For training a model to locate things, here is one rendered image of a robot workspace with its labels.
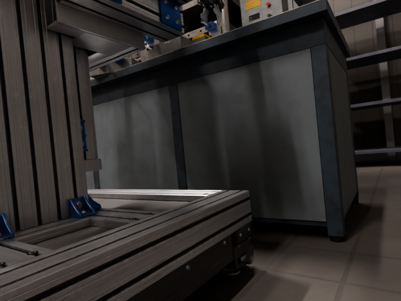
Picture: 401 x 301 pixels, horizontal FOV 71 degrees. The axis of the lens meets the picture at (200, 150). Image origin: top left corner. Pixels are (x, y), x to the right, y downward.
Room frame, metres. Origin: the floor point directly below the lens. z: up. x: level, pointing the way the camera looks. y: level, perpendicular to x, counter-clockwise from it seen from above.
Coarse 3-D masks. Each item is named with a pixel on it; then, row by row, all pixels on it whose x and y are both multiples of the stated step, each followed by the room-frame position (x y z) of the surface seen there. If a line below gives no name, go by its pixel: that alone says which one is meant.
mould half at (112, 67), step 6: (126, 60) 1.43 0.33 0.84; (132, 60) 1.43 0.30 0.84; (102, 66) 1.47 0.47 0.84; (108, 66) 1.46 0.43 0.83; (114, 66) 1.45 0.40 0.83; (120, 66) 1.44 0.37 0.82; (126, 66) 1.43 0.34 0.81; (90, 72) 1.49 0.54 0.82; (96, 72) 1.48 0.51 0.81; (102, 72) 1.47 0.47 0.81; (108, 72) 1.46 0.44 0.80
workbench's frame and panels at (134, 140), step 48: (192, 48) 1.18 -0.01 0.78; (240, 48) 1.11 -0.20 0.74; (288, 48) 1.01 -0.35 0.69; (336, 48) 1.15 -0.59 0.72; (96, 96) 1.62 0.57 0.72; (144, 96) 1.41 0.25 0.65; (192, 96) 1.25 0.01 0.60; (240, 96) 1.12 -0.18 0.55; (288, 96) 1.02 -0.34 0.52; (336, 96) 1.06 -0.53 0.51; (144, 144) 1.43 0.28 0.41; (192, 144) 1.27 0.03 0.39; (240, 144) 1.13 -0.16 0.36; (288, 144) 1.03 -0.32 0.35; (336, 144) 0.96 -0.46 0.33; (288, 192) 1.04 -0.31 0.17; (336, 192) 0.95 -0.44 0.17; (336, 240) 0.96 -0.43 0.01
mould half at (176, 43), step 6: (180, 36) 1.29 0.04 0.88; (162, 42) 1.35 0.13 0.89; (168, 42) 1.33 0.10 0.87; (174, 42) 1.31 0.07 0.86; (180, 42) 1.29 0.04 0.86; (186, 42) 1.33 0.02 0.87; (156, 48) 1.38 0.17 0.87; (162, 48) 1.35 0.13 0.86; (168, 48) 1.33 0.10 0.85; (174, 48) 1.32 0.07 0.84; (144, 54) 1.42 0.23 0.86; (150, 54) 1.40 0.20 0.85; (156, 54) 1.38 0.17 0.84; (144, 60) 1.42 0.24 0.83
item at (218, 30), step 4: (208, 24) 1.30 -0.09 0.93; (212, 24) 1.30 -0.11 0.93; (216, 24) 1.33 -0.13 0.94; (220, 24) 1.36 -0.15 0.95; (208, 28) 1.32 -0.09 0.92; (212, 28) 1.32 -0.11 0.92; (216, 28) 1.33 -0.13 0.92; (220, 28) 1.36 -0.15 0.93; (212, 32) 1.35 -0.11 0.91; (216, 32) 1.34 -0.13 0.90; (220, 32) 1.35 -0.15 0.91; (212, 36) 1.39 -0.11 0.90
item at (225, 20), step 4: (224, 0) 1.98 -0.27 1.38; (224, 4) 1.98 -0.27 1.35; (224, 8) 1.98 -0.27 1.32; (228, 8) 2.00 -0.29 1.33; (224, 12) 1.98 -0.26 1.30; (228, 12) 2.00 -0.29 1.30; (224, 16) 1.98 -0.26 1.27; (228, 16) 1.99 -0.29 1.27; (224, 20) 1.99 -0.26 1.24; (228, 20) 1.99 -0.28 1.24; (224, 24) 1.99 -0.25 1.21; (228, 24) 1.99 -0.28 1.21; (224, 28) 1.99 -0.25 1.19; (228, 28) 1.99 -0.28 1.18; (224, 32) 1.99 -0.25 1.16
